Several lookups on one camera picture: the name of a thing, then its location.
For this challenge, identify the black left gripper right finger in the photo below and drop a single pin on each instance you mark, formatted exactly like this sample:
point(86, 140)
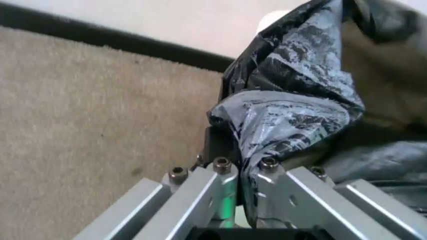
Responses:
point(310, 200)

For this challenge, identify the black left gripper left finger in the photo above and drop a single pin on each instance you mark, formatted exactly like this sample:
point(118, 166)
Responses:
point(193, 200)

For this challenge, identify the black plastic garbage bag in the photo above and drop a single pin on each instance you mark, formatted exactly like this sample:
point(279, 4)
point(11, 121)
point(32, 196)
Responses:
point(300, 105)

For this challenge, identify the white trash bin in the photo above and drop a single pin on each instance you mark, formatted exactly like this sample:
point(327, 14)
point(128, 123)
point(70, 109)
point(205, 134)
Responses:
point(267, 20)

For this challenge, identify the beige carpet rug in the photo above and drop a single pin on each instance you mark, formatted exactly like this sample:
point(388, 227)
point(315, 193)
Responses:
point(100, 120)

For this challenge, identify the black baseboard strip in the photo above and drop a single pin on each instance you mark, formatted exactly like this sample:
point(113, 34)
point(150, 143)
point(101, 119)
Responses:
point(133, 41)

